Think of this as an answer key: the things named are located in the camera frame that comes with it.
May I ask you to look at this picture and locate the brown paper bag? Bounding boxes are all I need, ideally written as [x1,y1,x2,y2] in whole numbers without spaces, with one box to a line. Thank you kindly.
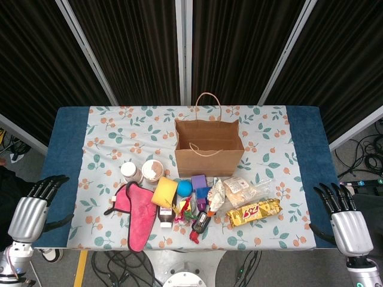
[174,92,245,178]

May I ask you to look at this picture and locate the brown bottle white cap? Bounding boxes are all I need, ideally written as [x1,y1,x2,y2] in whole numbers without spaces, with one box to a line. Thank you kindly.
[158,203,176,228]

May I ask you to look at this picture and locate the blue table cover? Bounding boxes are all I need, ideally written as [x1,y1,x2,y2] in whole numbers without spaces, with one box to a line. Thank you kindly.
[32,106,341,249]

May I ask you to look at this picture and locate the black bottle red cap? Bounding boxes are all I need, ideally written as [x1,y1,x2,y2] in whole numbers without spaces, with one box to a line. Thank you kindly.
[189,210,212,243]

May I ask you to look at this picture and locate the gold biscuit pack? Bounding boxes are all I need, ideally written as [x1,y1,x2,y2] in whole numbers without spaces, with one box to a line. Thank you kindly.
[226,197,284,228]

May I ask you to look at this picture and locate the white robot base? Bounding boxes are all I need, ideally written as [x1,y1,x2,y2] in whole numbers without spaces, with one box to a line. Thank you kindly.
[142,249,226,287]

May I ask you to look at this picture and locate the blue toy block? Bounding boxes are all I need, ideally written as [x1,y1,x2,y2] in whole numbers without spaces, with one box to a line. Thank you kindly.
[194,187,212,200]

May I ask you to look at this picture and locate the clear jar brown contents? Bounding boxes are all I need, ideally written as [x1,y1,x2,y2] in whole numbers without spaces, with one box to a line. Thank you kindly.
[141,159,165,182]

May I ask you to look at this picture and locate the colourful feather shuttlecock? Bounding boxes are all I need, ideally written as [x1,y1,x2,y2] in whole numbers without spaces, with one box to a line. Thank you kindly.
[173,197,198,225]

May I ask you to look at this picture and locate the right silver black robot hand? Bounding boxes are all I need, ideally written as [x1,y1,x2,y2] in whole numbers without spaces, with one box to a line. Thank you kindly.
[308,182,375,264]

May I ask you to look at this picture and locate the black power strip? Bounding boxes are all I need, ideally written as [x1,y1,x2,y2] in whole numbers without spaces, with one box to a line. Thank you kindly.
[338,178,383,189]

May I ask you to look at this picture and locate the orange white snack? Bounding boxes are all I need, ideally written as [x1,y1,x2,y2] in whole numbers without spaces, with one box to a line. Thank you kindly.
[208,178,231,218]

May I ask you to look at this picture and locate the white sneaker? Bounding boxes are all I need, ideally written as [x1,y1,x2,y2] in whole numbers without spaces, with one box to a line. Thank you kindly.
[38,248,65,264]

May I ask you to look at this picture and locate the blue ball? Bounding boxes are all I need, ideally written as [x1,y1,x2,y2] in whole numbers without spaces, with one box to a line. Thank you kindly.
[177,180,194,197]

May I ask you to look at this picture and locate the floral tablecloth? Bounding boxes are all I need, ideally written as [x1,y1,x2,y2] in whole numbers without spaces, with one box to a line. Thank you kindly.
[66,105,318,251]

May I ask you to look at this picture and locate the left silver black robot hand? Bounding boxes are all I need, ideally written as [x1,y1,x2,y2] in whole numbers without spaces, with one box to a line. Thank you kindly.
[8,175,75,243]

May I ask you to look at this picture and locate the clear bag of straws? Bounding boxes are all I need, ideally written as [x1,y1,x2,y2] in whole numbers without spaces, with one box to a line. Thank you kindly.
[223,176,272,210]

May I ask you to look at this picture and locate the white aluminium partition rail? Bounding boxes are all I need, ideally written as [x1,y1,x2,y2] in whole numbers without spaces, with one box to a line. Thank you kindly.
[329,105,383,152]
[0,113,48,156]

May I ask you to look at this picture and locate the black corrugated partition panel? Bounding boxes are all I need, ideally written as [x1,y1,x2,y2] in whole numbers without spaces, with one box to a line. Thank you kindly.
[191,0,306,106]
[68,0,182,106]
[265,0,383,143]
[0,0,111,147]

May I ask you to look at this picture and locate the lilac foam block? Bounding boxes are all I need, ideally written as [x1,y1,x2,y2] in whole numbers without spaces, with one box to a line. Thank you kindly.
[190,175,207,192]

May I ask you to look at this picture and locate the black floor cable bundle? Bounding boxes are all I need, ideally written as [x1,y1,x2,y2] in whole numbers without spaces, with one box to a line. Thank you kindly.
[334,118,383,180]
[230,250,264,287]
[89,250,164,287]
[0,127,29,164]

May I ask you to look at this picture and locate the pink towel black trim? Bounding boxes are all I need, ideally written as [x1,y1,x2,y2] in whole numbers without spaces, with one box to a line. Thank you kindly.
[104,181,159,251]

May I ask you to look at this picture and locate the white aluminium partition post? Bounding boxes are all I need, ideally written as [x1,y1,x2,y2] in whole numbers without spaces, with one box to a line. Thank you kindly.
[257,0,318,106]
[55,0,119,106]
[175,0,194,106]

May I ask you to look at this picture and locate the yellow floor tape strip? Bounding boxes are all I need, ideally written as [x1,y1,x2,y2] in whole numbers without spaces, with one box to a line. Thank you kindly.
[73,250,89,287]

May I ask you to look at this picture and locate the white paper cup blue stripes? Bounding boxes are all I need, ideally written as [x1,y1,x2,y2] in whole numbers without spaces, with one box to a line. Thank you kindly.
[120,161,144,185]

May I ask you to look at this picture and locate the yellow sponge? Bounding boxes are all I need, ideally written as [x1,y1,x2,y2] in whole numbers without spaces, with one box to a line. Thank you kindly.
[151,176,179,207]

